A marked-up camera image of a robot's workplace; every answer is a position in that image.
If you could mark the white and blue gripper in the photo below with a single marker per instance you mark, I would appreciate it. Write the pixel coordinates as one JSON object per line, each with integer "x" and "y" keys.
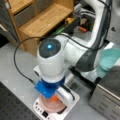
{"x": 52, "y": 82}

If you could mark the pink round plate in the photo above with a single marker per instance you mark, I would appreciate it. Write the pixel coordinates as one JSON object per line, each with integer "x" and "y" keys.
{"x": 52, "y": 104}

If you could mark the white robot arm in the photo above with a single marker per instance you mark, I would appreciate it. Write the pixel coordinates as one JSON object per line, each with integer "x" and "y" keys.
{"x": 84, "y": 56}

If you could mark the silver toaster oven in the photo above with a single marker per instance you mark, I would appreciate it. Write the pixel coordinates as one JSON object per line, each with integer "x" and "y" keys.
{"x": 106, "y": 96}

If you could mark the wooden box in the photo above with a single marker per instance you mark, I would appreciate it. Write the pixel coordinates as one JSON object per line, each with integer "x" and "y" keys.
{"x": 36, "y": 18}

